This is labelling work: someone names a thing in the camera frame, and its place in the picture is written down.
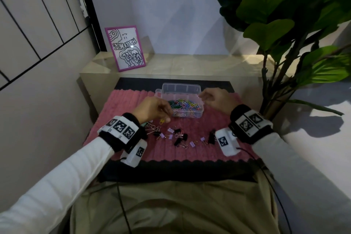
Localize person's right hand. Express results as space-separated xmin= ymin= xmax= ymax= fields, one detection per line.
xmin=199 ymin=87 xmax=242 ymax=116

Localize person's left hand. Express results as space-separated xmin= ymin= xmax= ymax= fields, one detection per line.
xmin=131 ymin=97 xmax=174 ymax=125

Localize pile of colourful paper clips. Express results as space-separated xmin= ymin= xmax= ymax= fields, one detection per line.
xmin=167 ymin=99 xmax=203 ymax=118

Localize transparent storage box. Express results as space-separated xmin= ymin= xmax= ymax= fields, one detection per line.
xmin=154 ymin=83 xmax=205 ymax=119

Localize person's right forearm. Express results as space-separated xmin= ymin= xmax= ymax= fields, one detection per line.
xmin=252 ymin=132 xmax=351 ymax=234

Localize person's left forearm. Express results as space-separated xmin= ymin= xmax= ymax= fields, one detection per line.
xmin=0 ymin=136 xmax=115 ymax=234

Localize person's olive trousers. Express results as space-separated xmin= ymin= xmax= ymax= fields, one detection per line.
xmin=70 ymin=170 xmax=280 ymax=234

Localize black left wristband with markers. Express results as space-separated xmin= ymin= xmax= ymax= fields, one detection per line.
xmin=97 ymin=112 xmax=148 ymax=152

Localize black wristband with markers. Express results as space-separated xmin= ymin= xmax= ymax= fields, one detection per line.
xmin=97 ymin=112 xmax=148 ymax=152
xmin=229 ymin=104 xmax=274 ymax=145

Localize black right wristband with markers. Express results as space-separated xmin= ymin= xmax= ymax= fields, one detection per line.
xmin=229 ymin=104 xmax=274 ymax=145

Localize beige wooden shelf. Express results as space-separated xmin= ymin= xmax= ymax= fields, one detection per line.
xmin=79 ymin=51 xmax=275 ymax=114

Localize pink ribbed mat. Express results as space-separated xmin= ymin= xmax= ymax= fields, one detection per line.
xmin=83 ymin=89 xmax=260 ymax=163

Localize pink framed drawing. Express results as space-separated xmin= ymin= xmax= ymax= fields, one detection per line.
xmin=104 ymin=25 xmax=147 ymax=72

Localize green leafy plant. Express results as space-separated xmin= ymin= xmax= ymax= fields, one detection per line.
xmin=215 ymin=0 xmax=351 ymax=122

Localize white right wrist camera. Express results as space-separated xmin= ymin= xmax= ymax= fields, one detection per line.
xmin=215 ymin=128 xmax=241 ymax=157

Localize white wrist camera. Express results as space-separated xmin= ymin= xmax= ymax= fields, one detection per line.
xmin=120 ymin=139 xmax=148 ymax=168
xmin=215 ymin=128 xmax=241 ymax=157

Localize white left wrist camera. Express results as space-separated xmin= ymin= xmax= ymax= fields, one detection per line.
xmin=120 ymin=139 xmax=148 ymax=168

